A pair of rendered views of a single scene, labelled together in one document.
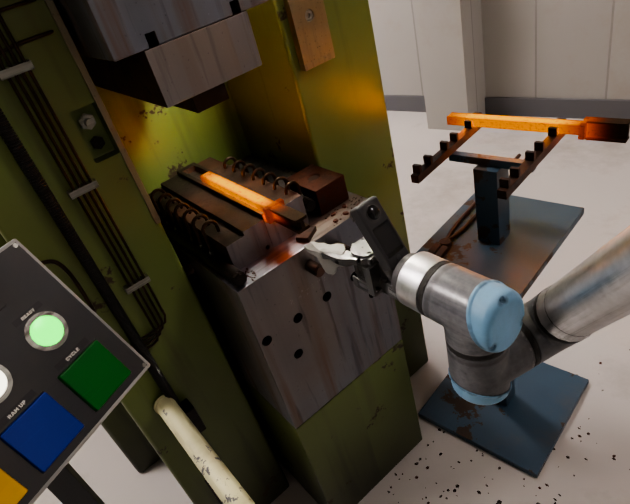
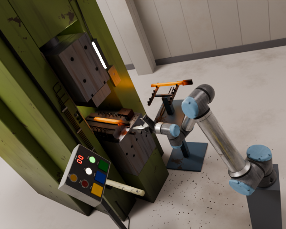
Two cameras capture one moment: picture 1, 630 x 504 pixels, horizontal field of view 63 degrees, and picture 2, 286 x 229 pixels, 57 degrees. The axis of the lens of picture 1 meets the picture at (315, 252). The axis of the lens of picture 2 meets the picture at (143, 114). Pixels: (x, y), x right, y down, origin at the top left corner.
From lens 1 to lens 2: 1.20 m
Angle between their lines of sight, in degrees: 12
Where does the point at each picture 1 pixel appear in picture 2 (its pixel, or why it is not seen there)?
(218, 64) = (103, 95)
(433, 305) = (163, 131)
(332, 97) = (122, 89)
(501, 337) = (176, 133)
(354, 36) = (123, 73)
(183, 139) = (82, 110)
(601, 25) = (184, 31)
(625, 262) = not seen: hidden behind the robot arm
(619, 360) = not seen: hidden behind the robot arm
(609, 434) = (215, 154)
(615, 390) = not seen: hidden behind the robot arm
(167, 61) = (95, 98)
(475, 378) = (175, 142)
